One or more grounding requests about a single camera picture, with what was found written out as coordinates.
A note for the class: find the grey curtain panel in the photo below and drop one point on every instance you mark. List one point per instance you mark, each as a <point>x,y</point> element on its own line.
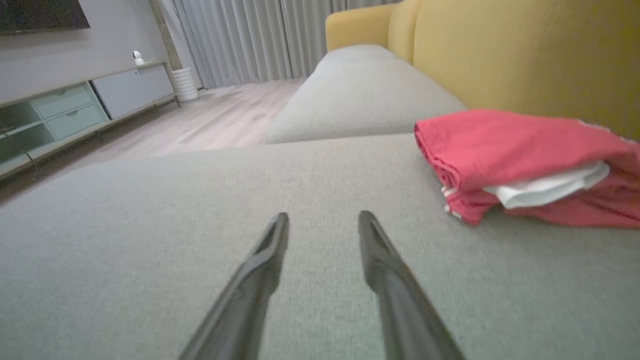
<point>230,40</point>
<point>310,30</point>

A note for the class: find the short grey sofa seat cushion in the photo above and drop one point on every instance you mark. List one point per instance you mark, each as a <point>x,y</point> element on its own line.
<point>357,52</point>

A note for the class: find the green and grey TV cabinet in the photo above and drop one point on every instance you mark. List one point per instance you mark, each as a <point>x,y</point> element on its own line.
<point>80,115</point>

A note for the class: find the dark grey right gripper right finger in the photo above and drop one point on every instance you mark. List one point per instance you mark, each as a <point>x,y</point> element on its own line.
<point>400,300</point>

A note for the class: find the long grey sofa seat cushion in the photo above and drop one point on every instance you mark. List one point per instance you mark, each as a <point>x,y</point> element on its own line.
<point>365,100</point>

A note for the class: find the yellow sofa end cushion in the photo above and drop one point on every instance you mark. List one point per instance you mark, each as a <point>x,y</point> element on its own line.
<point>357,27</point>

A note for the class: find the small white security camera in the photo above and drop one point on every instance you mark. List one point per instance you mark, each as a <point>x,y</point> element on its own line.
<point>138,57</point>

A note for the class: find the large grey sofa ottoman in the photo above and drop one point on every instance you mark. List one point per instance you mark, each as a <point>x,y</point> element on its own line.
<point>200,210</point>

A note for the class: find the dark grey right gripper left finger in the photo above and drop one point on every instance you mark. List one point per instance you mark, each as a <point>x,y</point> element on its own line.
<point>250,285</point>

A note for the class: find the narrow yellow sofa back cushion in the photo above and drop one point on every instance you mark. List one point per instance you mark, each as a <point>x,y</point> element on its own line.
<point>404,30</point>

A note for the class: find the wide yellow sofa back cushion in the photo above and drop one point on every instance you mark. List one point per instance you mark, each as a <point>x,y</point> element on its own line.
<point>525,55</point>

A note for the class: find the white ribbed bin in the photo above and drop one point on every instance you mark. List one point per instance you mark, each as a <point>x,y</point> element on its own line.
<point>185,85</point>

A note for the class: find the red and white t-shirt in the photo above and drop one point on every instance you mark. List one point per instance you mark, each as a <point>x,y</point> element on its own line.
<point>510,145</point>

